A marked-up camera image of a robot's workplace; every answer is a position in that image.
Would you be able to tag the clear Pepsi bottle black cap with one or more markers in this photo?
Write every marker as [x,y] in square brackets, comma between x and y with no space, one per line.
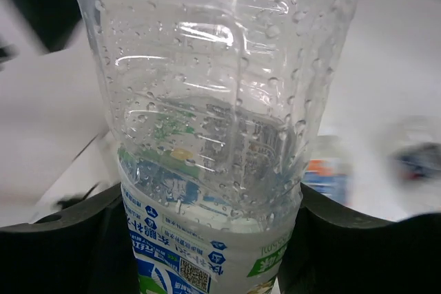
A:
[414,148]

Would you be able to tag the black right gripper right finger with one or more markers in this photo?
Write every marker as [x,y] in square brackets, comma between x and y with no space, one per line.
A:
[334,249]

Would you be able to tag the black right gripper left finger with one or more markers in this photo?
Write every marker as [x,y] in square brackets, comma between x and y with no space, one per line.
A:
[85,248]

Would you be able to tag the clear bottle green blue label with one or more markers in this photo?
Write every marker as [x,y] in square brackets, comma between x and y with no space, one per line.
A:
[215,105]

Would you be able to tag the clear bottle orange blue label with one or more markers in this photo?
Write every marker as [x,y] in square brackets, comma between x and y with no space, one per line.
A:
[330,169]

